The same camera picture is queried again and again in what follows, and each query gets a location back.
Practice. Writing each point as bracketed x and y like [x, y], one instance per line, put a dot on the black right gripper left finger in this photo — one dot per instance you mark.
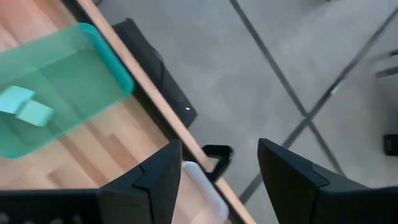
[149, 196]

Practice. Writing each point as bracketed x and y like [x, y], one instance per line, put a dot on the small black box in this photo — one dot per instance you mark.
[391, 144]

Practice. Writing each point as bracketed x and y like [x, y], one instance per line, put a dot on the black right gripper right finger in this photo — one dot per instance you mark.
[295, 193]

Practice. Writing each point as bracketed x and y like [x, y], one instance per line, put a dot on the black curved frame bracket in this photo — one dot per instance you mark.
[217, 150]

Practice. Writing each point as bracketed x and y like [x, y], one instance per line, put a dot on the small teal foam cube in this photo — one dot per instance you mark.
[35, 114]

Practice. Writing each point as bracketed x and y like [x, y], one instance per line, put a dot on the teal foam block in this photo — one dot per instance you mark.
[14, 99]

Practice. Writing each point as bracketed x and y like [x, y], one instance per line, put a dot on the clear plastic bin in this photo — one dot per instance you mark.
[205, 193]

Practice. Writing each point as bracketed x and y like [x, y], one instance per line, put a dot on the teal translucent plastic bin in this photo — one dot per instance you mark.
[77, 71]

